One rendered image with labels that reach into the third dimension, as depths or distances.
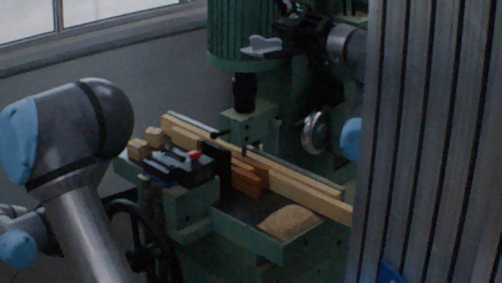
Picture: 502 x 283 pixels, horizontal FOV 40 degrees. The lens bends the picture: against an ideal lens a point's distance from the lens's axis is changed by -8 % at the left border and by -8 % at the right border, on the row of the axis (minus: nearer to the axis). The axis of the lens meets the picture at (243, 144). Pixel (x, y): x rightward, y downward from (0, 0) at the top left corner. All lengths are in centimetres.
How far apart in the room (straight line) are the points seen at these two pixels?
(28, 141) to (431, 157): 54
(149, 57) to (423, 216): 249
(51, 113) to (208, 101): 245
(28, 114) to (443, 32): 59
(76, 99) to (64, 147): 8
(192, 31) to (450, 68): 262
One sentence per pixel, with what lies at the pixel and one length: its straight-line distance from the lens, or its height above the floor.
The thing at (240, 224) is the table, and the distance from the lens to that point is 164.
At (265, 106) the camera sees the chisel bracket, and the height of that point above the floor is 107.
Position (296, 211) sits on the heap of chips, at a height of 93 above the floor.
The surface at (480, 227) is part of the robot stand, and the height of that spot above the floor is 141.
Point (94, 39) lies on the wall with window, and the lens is 304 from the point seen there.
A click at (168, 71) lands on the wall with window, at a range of 327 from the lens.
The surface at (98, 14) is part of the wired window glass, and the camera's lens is 310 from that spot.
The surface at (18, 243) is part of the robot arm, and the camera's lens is 137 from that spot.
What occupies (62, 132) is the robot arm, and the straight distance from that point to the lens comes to 104.
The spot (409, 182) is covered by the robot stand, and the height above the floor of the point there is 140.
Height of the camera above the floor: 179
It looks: 27 degrees down
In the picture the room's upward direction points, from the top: 1 degrees clockwise
